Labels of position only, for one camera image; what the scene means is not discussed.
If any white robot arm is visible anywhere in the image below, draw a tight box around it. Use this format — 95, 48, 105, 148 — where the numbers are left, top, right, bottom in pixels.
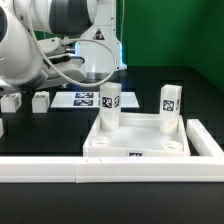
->
0, 0, 126, 96

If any white U-shaped obstacle fence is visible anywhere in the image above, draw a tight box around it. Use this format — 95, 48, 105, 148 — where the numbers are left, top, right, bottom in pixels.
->
0, 118, 224, 184

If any white cable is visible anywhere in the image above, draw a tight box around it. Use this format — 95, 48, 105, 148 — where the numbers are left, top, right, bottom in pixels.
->
28, 0, 119, 89

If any white square table top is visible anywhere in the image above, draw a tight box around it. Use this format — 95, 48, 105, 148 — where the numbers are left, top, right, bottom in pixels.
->
83, 112, 190, 157

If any white part at left edge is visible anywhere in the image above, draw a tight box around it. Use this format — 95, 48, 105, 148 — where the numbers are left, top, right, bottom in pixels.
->
0, 118, 4, 138

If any white sheet with AprilTags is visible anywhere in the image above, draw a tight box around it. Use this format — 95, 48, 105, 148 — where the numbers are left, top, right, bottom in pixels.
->
51, 92, 139, 108

